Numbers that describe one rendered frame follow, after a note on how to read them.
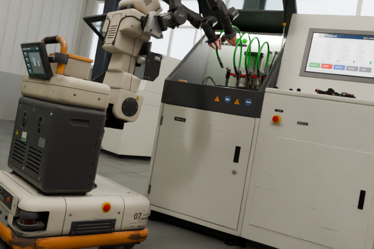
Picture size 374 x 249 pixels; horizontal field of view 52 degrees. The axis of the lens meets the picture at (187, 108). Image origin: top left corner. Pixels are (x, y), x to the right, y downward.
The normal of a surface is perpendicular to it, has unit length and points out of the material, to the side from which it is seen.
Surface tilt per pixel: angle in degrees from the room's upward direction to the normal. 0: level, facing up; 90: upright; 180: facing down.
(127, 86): 90
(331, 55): 76
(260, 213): 90
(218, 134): 90
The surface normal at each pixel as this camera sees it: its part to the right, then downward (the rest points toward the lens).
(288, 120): -0.43, -0.09
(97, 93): 0.65, 0.10
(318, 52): -0.38, -0.33
